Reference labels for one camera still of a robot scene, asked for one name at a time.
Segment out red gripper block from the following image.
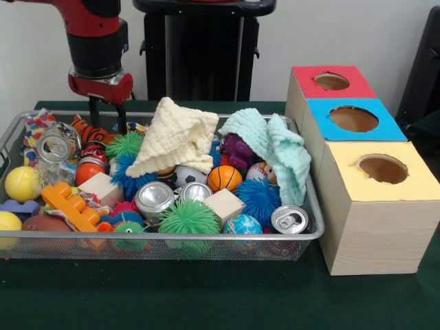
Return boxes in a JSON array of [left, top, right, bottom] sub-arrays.
[[67, 67, 134, 135]]

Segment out cream yellow muslin cloth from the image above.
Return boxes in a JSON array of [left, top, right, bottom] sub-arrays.
[[126, 97, 219, 178]]

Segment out purple spiky ball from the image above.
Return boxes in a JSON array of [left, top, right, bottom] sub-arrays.
[[220, 133, 259, 169]]

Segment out mint green muslin cloth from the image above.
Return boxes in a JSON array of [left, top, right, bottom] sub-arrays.
[[217, 108, 312, 207]]

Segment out clear mesh bin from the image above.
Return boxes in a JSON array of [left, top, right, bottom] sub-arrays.
[[0, 110, 325, 262]]

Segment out wooden box with three holes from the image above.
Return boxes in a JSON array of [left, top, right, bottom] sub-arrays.
[[285, 65, 440, 276]]

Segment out orange tiger plush toy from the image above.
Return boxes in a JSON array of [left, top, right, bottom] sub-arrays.
[[71, 115, 118, 146]]

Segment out small green spiky ball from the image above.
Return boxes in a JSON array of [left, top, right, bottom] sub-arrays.
[[105, 131, 145, 160]]

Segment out orange and black ball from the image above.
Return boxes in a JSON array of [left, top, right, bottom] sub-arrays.
[[74, 155, 109, 186]]

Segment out crushed silver can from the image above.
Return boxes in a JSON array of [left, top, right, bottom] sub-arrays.
[[36, 124, 82, 166]]

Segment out blue spiky ball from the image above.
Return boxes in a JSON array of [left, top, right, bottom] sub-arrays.
[[110, 153, 159, 200], [235, 179, 283, 228]]

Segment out wooden cube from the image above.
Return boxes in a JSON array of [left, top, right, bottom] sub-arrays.
[[204, 188, 246, 229], [78, 172, 124, 208]]

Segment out silver can with open top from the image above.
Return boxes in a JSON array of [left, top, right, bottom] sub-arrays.
[[135, 181, 176, 225]]

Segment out orange plastic toy piece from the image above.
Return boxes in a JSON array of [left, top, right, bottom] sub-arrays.
[[41, 181, 102, 232]]

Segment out small soccer ball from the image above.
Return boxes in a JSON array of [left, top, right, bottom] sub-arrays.
[[173, 165, 208, 188]]

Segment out yellow tennis ball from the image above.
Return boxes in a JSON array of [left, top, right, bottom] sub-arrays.
[[5, 166, 43, 203]]

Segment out small silver can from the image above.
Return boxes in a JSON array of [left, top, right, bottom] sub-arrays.
[[180, 182, 212, 204]]

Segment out brown toy football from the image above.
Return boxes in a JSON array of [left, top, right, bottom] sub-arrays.
[[22, 214, 69, 233]]

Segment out small orange basketball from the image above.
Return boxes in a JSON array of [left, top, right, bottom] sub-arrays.
[[207, 165, 243, 193]]

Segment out large green spiky ball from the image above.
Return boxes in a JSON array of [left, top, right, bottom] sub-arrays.
[[158, 199, 222, 238]]

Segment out white baseball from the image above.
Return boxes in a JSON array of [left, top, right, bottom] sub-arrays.
[[245, 162, 276, 185]]

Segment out small globe ball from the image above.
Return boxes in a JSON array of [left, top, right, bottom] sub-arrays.
[[223, 214, 264, 236]]

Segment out dark green table cloth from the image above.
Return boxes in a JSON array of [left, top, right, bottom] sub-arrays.
[[0, 100, 440, 330]]

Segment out silver can with pull tab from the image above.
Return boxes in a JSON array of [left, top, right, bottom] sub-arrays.
[[272, 204, 309, 234]]

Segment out black chair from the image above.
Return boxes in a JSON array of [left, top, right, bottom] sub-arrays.
[[395, 5, 440, 135]]

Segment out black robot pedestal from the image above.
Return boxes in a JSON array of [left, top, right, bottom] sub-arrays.
[[127, 0, 277, 102]]

